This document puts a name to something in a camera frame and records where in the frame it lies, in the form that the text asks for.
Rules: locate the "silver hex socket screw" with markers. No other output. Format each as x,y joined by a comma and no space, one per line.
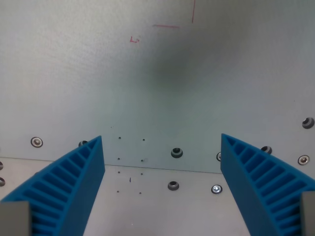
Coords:
216,189
36,142
218,156
303,159

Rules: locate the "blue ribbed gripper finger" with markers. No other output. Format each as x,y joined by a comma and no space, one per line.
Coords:
73,182
248,182

